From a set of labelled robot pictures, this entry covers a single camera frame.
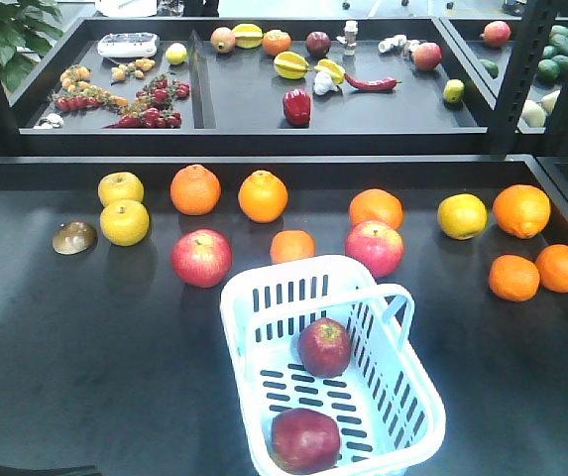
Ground red bell pepper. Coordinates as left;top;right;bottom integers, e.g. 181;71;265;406
283;88;311;126

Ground yellow pear front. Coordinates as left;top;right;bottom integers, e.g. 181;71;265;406
100;199;150;247

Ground yellow starfruit small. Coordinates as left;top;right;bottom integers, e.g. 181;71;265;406
314;59;345;85

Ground starfruit rear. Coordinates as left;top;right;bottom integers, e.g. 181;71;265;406
232;23;264;49

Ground small orange right pair left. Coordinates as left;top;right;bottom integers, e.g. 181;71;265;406
489;254;540;302

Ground potted green plant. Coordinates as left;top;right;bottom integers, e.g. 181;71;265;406
0;0;63;92

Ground black rear right tray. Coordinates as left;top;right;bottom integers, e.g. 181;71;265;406
442;17;568;156

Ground small green lemon rear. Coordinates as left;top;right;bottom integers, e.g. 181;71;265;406
443;79;465;104

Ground yellow round citrus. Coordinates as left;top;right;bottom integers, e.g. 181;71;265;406
437;193;488;240

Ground yellow pear rear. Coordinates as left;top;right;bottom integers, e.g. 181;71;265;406
97;172;145;207

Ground large orange behind apple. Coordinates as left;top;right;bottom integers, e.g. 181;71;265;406
349;188;404;230

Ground avocado pile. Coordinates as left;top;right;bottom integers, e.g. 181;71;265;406
536;25;568;84

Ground black wooden fruit display table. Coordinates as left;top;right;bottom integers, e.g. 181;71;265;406
0;157;568;475

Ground small yellow lemon rear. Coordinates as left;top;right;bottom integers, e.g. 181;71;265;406
165;42;188;65

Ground large orange far right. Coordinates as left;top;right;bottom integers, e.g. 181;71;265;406
493;184;551;239

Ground yellow pear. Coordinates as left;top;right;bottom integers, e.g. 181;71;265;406
100;199;150;247
97;172;145;207

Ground persimmon orange rear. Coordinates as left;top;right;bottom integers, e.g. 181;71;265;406
262;29;292;57

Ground red chili pepper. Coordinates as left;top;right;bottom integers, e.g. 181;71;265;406
344;73;400;92

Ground small orange centre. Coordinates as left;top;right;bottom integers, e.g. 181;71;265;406
270;230;316;264

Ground white plastic box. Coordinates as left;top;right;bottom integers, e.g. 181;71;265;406
97;32;159;59

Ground knobbed orange right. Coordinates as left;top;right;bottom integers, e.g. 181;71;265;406
238;170;288;223

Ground cherry tomato vines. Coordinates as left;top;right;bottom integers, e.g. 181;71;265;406
49;58;191;129

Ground garlic bulb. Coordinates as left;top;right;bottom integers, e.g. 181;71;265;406
313;71;339;96

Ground red pomegranate rear tray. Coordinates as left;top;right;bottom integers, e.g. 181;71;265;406
411;42;442;71

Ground light blue plastic basket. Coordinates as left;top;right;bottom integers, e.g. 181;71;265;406
220;255;446;475

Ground knobbed orange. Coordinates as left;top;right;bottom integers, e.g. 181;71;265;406
170;164;222;216
238;170;288;223

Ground dark purple plum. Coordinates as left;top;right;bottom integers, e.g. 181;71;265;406
305;31;331;59

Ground red apple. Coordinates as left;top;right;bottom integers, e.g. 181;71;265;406
297;317;351;378
345;220;404;278
271;408;341;475
170;229;233;289

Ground small orange pair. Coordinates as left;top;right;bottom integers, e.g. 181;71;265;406
489;254;540;302
534;244;568;294

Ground knobbed orange left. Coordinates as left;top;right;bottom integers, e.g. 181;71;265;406
170;164;222;216

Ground yellow starfruit large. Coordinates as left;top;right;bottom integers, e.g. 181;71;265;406
274;51;309;80

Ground red peach rear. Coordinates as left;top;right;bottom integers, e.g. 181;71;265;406
480;20;511;48

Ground black rear display tray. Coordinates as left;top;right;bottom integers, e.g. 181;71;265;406
11;17;494;156

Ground pale green pear rear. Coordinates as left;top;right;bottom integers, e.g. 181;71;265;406
520;90;560;128

